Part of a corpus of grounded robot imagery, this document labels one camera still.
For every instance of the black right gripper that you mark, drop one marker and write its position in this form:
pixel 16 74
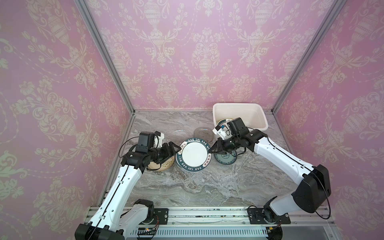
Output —
pixel 223 144

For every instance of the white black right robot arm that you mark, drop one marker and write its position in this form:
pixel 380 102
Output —
pixel 314 187

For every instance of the white plate teal lettered rim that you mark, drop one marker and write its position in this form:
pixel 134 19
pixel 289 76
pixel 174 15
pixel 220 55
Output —
pixel 194 155

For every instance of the aluminium left corner post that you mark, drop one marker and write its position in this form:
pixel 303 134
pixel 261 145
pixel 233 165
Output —
pixel 102 48

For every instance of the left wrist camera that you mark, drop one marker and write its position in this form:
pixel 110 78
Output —
pixel 159 137

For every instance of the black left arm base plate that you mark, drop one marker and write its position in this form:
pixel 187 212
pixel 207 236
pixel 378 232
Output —
pixel 160 215

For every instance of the white plastic bin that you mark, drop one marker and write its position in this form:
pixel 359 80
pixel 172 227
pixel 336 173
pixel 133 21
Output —
pixel 252 115

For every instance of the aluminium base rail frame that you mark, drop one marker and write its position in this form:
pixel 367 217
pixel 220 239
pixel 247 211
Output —
pixel 224 223

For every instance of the clear glass plate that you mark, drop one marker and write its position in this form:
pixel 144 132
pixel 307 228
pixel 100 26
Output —
pixel 204 133

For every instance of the white plate green red rim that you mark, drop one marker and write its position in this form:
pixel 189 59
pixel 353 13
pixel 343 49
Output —
pixel 224 122

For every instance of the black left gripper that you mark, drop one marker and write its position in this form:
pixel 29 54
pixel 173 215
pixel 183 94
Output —
pixel 168 153

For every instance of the aluminium corner post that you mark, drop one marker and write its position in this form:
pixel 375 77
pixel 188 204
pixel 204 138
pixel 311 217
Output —
pixel 102 48
pixel 320 33

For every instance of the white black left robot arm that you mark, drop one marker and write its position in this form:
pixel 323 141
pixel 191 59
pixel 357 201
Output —
pixel 110 222

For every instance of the beige plate with wheat sprig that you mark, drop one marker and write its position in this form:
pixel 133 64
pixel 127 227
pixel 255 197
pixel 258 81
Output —
pixel 161 167

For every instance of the teal blue floral plate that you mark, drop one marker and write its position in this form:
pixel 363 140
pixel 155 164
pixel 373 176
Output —
pixel 226 159

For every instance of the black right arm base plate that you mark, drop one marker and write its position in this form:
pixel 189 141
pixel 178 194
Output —
pixel 257 217

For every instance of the aluminium right corner post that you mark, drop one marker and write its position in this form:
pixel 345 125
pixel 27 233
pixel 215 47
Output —
pixel 320 33

